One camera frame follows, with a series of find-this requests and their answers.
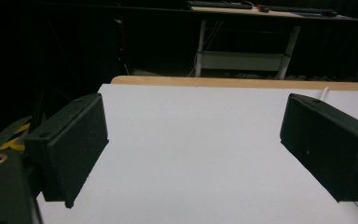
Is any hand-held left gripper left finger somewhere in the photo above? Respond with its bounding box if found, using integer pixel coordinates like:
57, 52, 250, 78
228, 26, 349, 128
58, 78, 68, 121
23, 92, 110, 209

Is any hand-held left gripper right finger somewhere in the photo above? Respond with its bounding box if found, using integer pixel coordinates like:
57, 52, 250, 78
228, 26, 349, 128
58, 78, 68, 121
279, 92, 358, 203

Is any yellow and black floor tape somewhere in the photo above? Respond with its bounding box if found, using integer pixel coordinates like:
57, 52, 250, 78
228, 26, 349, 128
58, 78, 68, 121
0, 115, 34, 153

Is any white table mat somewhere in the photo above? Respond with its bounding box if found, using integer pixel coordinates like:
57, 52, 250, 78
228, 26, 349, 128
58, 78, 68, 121
35, 83, 358, 224

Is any white-legged wooden desk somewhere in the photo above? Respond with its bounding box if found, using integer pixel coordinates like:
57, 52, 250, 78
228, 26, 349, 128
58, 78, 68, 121
189, 5, 358, 80

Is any long black keyboard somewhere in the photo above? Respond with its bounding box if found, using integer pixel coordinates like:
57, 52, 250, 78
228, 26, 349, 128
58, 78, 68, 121
268, 6, 338, 17

